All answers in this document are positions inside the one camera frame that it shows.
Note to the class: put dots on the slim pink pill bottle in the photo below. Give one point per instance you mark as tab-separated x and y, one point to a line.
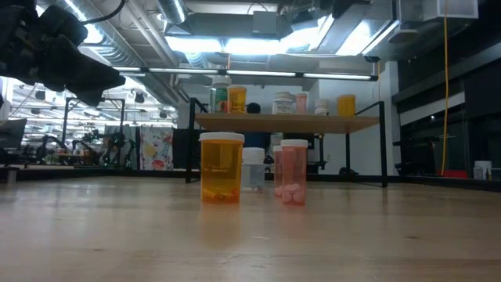
294	168
301	103
277	168

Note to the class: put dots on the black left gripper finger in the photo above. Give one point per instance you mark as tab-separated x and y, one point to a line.
92	97
86	74

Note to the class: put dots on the dark computer monitor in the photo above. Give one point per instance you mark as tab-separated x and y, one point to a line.
11	137

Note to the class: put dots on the small plain white bottle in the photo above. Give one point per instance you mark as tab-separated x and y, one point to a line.
321	105

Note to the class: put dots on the gummy vitamin bottle green label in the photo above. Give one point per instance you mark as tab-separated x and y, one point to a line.
219	100

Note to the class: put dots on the colourful printed banner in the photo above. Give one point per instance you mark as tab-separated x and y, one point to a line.
156	149

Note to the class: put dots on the long LED light bar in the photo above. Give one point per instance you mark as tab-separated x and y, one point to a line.
258	73

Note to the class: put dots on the wooden shelf black metal frame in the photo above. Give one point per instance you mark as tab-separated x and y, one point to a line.
289	123

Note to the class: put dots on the low red object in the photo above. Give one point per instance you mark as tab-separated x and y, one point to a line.
454	174

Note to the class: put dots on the black upright panel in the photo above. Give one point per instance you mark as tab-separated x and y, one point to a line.
180	149

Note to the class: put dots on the white plastic container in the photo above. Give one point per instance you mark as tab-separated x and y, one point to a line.
483	166

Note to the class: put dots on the small clear pill bottle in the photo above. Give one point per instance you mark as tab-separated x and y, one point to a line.
253	156

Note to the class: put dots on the background black robot arm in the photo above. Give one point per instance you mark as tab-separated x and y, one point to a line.
113	145
51	150

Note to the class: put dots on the black metal frame stand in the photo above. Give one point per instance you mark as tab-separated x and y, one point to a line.
113	99

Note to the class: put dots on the white labelled medicine bottle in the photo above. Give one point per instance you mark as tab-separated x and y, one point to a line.
282	105

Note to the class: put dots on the black aluminium table frame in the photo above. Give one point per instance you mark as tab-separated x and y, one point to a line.
98	172

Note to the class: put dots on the amber pill bottle white cap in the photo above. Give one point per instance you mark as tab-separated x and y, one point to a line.
221	172
237	100
346	106

